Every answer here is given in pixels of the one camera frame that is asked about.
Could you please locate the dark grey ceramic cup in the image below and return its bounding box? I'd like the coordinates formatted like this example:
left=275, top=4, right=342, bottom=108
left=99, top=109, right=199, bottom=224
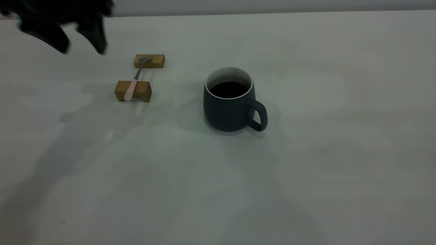
left=203, top=66, right=268, bottom=132

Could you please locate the flat rectangular wooden block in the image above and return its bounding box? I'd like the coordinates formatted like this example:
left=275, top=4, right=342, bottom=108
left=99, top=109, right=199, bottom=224
left=134, top=54, right=165, bottom=69

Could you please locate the arched wooden block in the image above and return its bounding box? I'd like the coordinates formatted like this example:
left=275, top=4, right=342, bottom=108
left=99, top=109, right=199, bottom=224
left=114, top=81, right=152, bottom=103

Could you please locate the pink handled metal spoon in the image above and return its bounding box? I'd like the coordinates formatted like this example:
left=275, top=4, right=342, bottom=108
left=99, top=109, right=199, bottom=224
left=123, top=57, right=152, bottom=102

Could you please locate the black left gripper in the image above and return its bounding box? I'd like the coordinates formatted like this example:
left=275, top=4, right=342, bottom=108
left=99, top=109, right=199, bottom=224
left=0, top=0, right=115, bottom=55

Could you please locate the dark coffee liquid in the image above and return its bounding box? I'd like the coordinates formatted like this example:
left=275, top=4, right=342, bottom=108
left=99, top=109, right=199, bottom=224
left=208, top=81, right=250, bottom=99

